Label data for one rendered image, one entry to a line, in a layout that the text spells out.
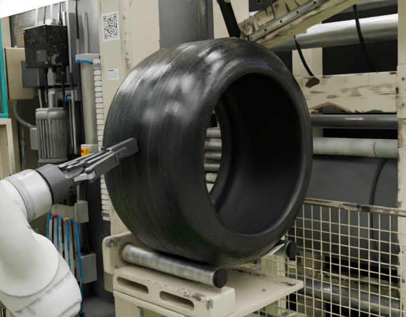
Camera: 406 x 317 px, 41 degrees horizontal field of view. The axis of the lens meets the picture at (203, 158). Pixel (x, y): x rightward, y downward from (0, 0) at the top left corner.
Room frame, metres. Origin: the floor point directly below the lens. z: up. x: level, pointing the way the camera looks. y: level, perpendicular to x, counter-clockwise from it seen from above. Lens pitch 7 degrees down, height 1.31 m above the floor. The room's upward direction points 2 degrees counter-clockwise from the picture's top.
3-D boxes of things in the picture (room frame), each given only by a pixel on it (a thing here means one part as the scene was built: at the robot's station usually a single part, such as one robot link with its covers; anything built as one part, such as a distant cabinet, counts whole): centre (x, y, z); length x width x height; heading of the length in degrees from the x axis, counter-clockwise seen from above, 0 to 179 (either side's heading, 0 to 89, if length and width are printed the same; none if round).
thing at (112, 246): (1.55, 0.13, 0.90); 0.40 x 0.03 x 0.10; 136
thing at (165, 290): (1.32, 0.10, 0.83); 0.36 x 0.09 x 0.06; 46
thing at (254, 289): (1.42, 0.00, 0.80); 0.37 x 0.36 x 0.02; 136
